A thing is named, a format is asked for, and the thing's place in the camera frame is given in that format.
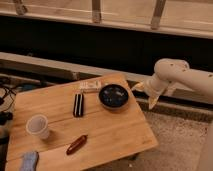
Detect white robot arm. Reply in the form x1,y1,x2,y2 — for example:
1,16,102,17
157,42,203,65
132,58,213,171

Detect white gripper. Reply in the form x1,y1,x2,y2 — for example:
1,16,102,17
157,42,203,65
131,75,170,109

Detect wooden table board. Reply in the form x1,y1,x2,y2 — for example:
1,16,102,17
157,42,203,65
5,82,158,171

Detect black striped rectangular case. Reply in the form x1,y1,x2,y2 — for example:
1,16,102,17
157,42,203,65
73,94,84,117

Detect white plastic cup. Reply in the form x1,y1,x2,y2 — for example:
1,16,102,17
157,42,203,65
26,114,50,139

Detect black cables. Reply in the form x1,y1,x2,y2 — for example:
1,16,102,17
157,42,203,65
0,78,18,128

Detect red-brown sausage toy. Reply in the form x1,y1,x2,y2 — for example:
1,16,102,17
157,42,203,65
66,135,87,155

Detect blue cloth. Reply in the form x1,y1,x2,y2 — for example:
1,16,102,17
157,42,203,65
20,151,39,171

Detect dark ceramic bowl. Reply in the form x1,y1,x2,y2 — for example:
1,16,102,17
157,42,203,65
98,84,129,109

